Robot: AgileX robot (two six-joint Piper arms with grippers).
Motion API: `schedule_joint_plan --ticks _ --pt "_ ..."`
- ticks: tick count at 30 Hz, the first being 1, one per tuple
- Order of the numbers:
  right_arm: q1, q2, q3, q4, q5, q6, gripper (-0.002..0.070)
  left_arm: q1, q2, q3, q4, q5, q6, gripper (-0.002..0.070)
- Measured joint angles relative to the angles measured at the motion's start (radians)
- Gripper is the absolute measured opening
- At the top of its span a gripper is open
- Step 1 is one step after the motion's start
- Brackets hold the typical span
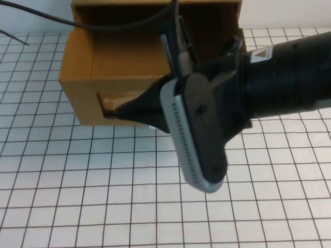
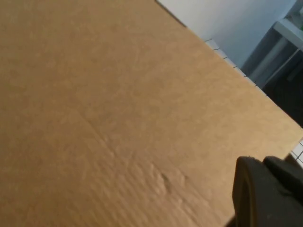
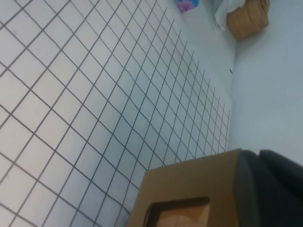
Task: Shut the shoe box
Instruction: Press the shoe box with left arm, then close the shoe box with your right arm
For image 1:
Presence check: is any brown cardboard drawer sleeve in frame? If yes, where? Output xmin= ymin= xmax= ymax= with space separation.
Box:
xmin=71 ymin=0 xmax=243 ymax=7

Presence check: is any thin dark wire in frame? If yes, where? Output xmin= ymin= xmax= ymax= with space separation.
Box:
xmin=0 ymin=29 xmax=30 ymax=47

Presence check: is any long black hanging cable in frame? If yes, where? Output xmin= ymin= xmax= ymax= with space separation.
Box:
xmin=0 ymin=0 xmax=179 ymax=29

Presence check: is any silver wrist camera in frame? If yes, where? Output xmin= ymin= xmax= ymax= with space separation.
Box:
xmin=159 ymin=72 xmax=230 ymax=194

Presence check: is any black camera usb cable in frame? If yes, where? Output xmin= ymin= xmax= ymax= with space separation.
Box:
xmin=169 ymin=0 xmax=194 ymax=78

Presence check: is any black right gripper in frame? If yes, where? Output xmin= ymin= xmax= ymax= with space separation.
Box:
xmin=115 ymin=55 xmax=253 ymax=141

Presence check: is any brown cardboard drawer with window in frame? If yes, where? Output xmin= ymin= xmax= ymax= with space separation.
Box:
xmin=58 ymin=2 xmax=250 ymax=129

